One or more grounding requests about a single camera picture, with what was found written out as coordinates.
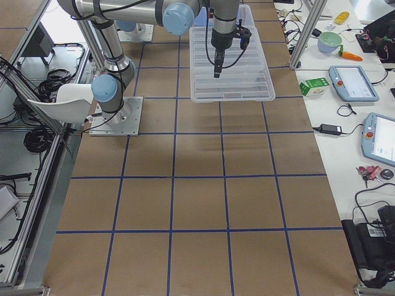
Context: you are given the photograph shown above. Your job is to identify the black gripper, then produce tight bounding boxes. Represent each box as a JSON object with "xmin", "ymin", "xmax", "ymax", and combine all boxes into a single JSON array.
[{"xmin": 211, "ymin": 29, "xmax": 236, "ymax": 78}]

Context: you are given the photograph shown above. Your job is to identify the clear plastic box lid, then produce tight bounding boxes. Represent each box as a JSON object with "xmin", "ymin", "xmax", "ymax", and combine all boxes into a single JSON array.
[{"xmin": 189, "ymin": 25, "xmax": 275, "ymax": 103}]

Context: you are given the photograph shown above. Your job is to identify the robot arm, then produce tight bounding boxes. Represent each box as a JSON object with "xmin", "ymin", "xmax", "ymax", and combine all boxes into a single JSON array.
[{"xmin": 59, "ymin": 1, "xmax": 244, "ymax": 125}]

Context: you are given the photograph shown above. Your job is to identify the green white carton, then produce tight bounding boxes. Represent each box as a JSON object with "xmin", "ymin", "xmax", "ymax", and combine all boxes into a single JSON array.
[{"xmin": 299, "ymin": 77, "xmax": 330, "ymax": 97}]

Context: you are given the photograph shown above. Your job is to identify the green blue bowl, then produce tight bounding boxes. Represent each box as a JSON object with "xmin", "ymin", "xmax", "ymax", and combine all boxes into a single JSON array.
[{"xmin": 317, "ymin": 31, "xmax": 343, "ymax": 53}]

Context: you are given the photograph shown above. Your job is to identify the toy carrot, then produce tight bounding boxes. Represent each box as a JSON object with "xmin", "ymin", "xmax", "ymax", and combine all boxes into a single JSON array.
[{"xmin": 338, "ymin": 45, "xmax": 363, "ymax": 62}]

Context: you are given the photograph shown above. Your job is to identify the toy corn cob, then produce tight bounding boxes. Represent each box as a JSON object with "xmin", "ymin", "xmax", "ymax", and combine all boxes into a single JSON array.
[{"xmin": 334, "ymin": 11, "xmax": 349, "ymax": 25}]

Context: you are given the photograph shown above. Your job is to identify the teach pendant tablet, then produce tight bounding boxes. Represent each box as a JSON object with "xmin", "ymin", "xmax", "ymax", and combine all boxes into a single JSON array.
[
  {"xmin": 328, "ymin": 65, "xmax": 380, "ymax": 102},
  {"xmin": 361, "ymin": 113, "xmax": 395, "ymax": 167}
]

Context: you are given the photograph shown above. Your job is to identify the white chair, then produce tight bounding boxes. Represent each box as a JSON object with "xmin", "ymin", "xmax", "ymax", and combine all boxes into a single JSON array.
[{"xmin": 27, "ymin": 84, "xmax": 93, "ymax": 123}]

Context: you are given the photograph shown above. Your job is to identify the black computer mouse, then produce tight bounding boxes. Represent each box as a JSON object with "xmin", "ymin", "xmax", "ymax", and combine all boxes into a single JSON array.
[{"xmin": 380, "ymin": 168, "xmax": 394, "ymax": 180}]

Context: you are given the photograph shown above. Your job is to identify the black device on table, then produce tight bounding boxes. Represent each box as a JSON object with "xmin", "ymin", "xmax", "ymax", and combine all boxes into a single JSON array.
[{"xmin": 341, "ymin": 205, "xmax": 394, "ymax": 288}]

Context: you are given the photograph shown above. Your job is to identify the wrist camera black housing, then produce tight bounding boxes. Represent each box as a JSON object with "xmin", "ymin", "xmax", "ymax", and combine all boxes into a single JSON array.
[{"xmin": 235, "ymin": 18, "xmax": 252, "ymax": 50}]

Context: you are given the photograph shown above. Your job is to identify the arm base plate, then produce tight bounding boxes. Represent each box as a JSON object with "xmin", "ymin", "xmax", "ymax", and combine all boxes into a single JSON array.
[
  {"xmin": 117, "ymin": 23, "xmax": 154, "ymax": 43},
  {"xmin": 88, "ymin": 97, "xmax": 143, "ymax": 136}
]

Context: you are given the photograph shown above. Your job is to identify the aluminium frame post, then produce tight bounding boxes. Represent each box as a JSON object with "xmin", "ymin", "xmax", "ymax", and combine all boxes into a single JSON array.
[{"xmin": 289, "ymin": 0, "xmax": 327, "ymax": 70}]

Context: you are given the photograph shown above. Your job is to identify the black power brick with cable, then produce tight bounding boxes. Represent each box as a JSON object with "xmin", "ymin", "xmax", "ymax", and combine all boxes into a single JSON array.
[{"xmin": 312, "ymin": 123, "xmax": 363, "ymax": 136}]

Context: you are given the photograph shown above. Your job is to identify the red keychain keys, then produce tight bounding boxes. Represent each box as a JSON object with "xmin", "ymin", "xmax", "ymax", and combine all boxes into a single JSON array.
[{"xmin": 356, "ymin": 166, "xmax": 381, "ymax": 188}]

